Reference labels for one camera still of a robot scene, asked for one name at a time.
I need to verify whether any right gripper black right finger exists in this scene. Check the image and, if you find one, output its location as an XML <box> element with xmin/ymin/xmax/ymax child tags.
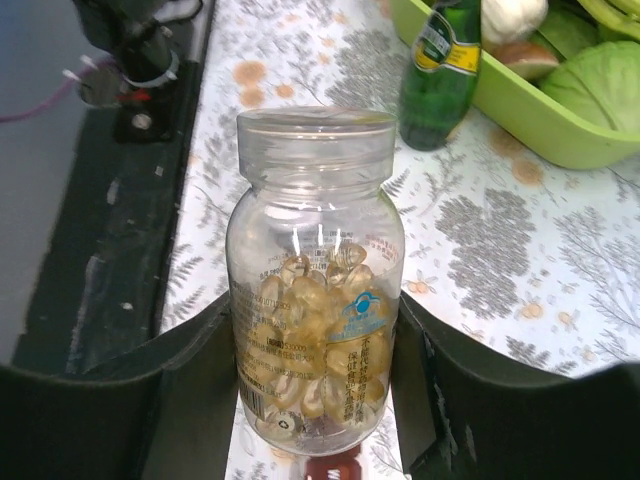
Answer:
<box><xmin>391</xmin><ymin>295</ymin><xmax>639</xmax><ymax>479</ymax></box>

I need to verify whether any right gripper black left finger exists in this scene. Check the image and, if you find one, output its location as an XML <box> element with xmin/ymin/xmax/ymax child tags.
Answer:
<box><xmin>1</xmin><ymin>294</ymin><xmax>238</xmax><ymax>479</ymax></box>

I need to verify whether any red weekly pill organizer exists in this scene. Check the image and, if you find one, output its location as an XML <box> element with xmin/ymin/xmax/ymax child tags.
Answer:
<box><xmin>304</xmin><ymin>445</ymin><xmax>363</xmax><ymax>480</ymax></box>

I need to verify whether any clear bottle of yellow capsules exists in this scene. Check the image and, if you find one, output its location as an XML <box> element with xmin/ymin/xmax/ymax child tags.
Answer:
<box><xmin>226</xmin><ymin>106</ymin><xmax>405</xmax><ymax>456</ymax></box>

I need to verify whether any floral table mat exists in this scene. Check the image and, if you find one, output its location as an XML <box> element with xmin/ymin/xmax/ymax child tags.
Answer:
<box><xmin>161</xmin><ymin>1</ymin><xmax>639</xmax><ymax>479</ymax></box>

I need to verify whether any green plastic tray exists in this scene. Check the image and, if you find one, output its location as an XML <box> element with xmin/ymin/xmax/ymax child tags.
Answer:
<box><xmin>391</xmin><ymin>1</ymin><xmax>639</xmax><ymax>169</ymax></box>

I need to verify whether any green glass bottle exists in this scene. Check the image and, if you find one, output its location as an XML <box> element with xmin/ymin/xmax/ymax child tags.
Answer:
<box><xmin>398</xmin><ymin>1</ymin><xmax>481</xmax><ymax>151</ymax></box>

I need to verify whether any round green cabbage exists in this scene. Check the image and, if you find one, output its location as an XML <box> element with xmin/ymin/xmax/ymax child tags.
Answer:
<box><xmin>539</xmin><ymin>41</ymin><xmax>639</xmax><ymax>135</ymax></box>

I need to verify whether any black base frame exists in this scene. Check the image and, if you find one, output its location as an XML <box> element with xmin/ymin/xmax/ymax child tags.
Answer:
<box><xmin>1</xmin><ymin>1</ymin><xmax>215</xmax><ymax>376</ymax></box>

